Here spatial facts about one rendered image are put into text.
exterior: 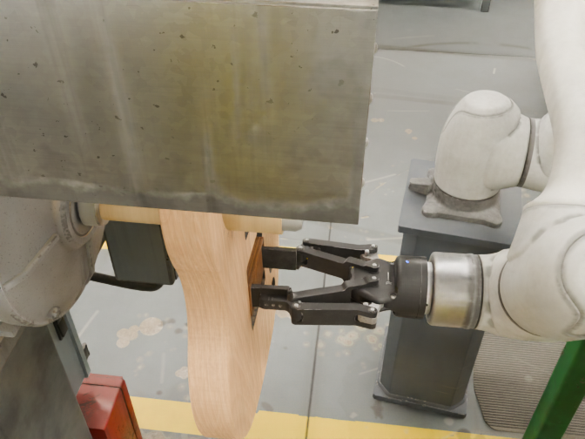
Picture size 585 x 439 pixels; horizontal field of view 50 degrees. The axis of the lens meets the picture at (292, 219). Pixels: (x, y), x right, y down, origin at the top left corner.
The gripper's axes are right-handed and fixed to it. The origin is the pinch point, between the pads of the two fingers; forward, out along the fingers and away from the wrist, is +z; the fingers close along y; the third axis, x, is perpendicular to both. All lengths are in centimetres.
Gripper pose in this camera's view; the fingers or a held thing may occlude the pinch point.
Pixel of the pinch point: (260, 275)
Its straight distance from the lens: 78.0
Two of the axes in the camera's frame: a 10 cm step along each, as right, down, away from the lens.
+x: 0.0, -8.3, -5.5
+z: -9.9, -0.7, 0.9
